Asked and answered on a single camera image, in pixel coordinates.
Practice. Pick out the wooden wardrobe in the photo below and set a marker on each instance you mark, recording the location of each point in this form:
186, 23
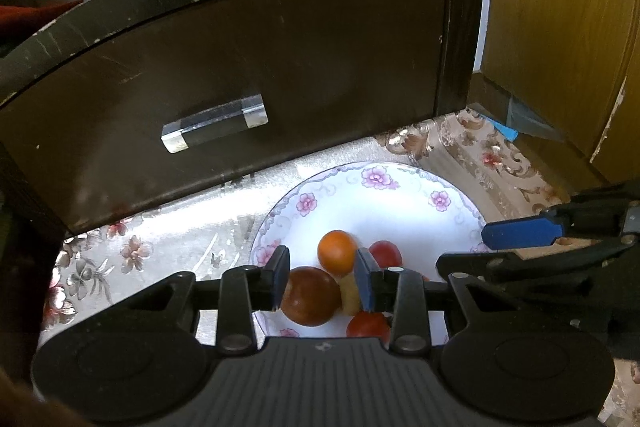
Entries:
560, 17

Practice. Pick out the small orange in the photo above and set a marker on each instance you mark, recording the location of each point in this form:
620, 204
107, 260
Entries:
336, 251

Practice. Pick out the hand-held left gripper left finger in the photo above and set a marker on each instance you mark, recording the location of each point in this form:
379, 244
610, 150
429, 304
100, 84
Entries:
280, 279

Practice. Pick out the white floral plate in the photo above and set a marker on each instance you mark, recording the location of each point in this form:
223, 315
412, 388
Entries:
415, 227

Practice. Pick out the floral beige tablecloth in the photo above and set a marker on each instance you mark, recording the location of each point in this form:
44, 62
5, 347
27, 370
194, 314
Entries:
150, 252

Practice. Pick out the red cloth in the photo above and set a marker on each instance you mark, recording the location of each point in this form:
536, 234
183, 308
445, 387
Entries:
35, 22

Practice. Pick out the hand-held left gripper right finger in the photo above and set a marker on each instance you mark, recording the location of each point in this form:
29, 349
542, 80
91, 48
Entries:
365, 284

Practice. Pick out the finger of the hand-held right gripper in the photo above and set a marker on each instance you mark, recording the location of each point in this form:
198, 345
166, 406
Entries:
550, 267
515, 232

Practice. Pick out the dark wooden drawer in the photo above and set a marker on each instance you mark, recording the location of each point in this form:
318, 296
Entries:
465, 32
275, 57

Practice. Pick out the dark red tomato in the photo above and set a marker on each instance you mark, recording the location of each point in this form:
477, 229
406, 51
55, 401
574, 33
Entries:
310, 297

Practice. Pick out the yellow fruit piece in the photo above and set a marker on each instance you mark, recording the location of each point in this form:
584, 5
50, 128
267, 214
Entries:
350, 294

